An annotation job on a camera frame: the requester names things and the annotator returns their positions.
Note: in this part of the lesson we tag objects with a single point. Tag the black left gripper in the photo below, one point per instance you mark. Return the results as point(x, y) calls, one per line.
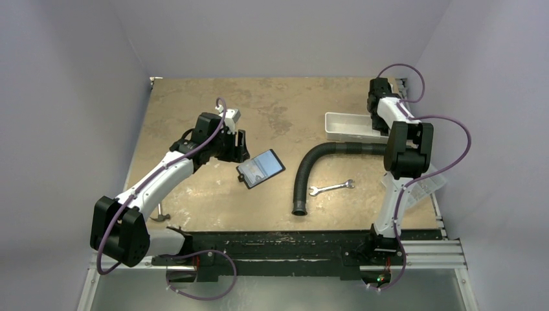
point(235, 153)

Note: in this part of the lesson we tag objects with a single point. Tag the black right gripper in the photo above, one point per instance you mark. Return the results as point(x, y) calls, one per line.
point(379, 126)

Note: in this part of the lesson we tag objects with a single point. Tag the silver VIP credit card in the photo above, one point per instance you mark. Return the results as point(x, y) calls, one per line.
point(254, 171)

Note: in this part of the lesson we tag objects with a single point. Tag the black leather card holder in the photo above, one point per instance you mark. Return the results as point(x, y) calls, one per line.
point(271, 164)

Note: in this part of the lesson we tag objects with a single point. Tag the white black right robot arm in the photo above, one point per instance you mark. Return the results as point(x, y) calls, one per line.
point(407, 157)

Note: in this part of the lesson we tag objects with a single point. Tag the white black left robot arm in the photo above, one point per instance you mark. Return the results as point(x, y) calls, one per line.
point(119, 228)

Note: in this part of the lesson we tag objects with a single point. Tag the white plastic tray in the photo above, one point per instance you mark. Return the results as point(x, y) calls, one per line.
point(347, 127)

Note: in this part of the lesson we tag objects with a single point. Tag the silver open-end wrench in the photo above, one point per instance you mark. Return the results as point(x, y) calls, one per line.
point(349, 184)

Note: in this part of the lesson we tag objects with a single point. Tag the small metal hammer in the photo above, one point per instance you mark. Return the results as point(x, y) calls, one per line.
point(161, 216)

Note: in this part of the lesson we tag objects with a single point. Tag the clear plastic organizer box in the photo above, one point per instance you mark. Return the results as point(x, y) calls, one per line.
point(423, 189)

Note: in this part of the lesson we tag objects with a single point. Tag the black aluminium base frame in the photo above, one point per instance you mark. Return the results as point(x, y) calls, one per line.
point(347, 255)

